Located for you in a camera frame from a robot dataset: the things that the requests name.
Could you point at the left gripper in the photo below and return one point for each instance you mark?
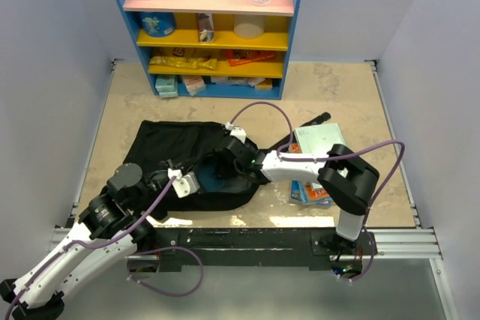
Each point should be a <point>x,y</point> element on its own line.
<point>167,164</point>

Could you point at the black backpack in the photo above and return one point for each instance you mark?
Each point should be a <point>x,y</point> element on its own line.
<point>190,144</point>

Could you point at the blue wallet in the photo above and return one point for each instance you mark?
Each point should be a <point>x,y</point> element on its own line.
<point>211,181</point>

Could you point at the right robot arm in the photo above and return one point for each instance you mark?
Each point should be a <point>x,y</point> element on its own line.
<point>348,179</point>

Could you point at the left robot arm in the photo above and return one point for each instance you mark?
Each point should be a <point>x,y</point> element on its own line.
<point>113,225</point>

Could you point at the yellow soap pack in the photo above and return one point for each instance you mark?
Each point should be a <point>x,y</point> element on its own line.
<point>265,85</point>

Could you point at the teal tissue pack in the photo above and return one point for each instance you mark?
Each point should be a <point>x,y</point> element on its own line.
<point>166,86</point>

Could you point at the pink tissue pack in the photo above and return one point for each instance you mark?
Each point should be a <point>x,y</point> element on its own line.
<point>194,84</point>

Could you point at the yellow chips bag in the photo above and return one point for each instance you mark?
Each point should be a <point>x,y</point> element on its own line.
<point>185,58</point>

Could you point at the blue children's book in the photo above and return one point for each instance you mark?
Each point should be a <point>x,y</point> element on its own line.
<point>298,192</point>

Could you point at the grey-green notebook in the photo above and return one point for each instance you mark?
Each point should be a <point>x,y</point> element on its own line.
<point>318,138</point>

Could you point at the white wrapped packs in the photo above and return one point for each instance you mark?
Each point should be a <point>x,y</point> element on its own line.
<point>235,80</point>

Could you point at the orange snack box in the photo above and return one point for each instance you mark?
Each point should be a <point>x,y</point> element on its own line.
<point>237,57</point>

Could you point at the white round container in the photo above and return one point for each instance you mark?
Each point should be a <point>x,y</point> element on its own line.
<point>248,26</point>

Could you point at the blue shelf unit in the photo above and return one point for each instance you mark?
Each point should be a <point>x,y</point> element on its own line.
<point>235,48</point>

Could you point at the small carton box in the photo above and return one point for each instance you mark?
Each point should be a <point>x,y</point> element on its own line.
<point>205,27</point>

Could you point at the blue round can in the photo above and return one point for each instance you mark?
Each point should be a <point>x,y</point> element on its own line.
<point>158,24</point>

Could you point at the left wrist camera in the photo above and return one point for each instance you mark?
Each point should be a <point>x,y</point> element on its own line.
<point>183,184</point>

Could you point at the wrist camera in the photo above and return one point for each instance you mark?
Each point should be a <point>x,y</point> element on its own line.
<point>236,132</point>
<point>183,184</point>

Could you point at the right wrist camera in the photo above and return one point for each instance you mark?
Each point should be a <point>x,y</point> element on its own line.
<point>236,132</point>

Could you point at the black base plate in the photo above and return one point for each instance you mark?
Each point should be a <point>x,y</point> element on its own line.
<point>318,249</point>

